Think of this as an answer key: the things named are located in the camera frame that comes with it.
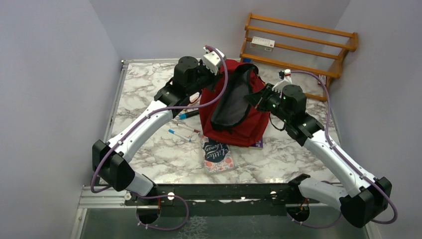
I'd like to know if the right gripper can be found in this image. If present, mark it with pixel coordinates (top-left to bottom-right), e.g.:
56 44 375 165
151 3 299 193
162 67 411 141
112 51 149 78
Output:
245 83 291 123

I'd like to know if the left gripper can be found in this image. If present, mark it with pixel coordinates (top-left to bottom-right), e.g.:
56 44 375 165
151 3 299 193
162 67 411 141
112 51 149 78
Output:
187 58 224 96

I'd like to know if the red student backpack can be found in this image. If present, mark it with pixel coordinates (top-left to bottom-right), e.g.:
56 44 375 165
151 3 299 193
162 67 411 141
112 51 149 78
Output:
199 59 269 147

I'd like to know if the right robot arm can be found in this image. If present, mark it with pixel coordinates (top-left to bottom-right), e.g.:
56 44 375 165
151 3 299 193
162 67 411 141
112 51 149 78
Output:
244 84 392 228

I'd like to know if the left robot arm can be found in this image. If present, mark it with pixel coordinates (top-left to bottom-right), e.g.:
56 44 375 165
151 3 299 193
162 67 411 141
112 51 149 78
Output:
90 52 228 205

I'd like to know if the blue black highlighter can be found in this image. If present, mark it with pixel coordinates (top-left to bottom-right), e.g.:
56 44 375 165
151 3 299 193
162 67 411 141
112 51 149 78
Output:
179 110 199 120

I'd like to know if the purple Treehouse book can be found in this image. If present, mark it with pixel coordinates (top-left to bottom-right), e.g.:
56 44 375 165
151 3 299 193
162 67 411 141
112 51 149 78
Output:
251 139 263 148

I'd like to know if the red capped white pen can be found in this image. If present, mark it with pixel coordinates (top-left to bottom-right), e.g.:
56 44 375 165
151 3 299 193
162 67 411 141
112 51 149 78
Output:
177 123 201 133

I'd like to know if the white box on shelf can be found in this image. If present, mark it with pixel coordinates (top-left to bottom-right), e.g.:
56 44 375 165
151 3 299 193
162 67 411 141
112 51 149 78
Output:
250 36 275 52

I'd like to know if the blue capped white pen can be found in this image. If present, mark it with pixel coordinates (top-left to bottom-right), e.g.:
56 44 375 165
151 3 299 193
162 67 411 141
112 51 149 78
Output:
168 129 192 142

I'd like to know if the Little Women floral book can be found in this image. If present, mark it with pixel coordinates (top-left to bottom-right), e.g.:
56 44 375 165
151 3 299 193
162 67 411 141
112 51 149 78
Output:
198 133 235 174

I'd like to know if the small red white box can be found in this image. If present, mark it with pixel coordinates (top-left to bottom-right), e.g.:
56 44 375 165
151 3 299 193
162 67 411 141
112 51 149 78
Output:
317 74 326 86

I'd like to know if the wooden shelf rack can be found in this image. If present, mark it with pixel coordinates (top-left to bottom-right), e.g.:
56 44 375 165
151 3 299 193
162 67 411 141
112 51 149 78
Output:
239 13 359 89

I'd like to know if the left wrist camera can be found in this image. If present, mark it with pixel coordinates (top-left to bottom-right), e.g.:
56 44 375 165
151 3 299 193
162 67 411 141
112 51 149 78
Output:
201 46 226 75

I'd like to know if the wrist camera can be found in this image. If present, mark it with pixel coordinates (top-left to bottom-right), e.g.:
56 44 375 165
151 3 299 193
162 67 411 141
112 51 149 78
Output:
272 69 293 93
201 46 226 75

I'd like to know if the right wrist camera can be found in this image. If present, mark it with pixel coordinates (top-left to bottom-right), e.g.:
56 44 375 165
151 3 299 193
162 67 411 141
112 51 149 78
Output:
272 69 293 93

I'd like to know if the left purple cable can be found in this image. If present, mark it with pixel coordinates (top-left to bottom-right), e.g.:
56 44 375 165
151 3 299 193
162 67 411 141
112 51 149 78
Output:
90 45 229 233

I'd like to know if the purple cable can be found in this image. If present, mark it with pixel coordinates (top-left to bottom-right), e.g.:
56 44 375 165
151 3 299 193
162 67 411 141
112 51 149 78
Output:
286 70 399 230
90 45 229 233

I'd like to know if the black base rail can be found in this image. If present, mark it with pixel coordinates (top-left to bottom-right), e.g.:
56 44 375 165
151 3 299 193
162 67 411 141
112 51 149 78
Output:
124 183 316 217

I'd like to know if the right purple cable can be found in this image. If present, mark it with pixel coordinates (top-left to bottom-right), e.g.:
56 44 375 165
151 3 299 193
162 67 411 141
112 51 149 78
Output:
286 70 399 230

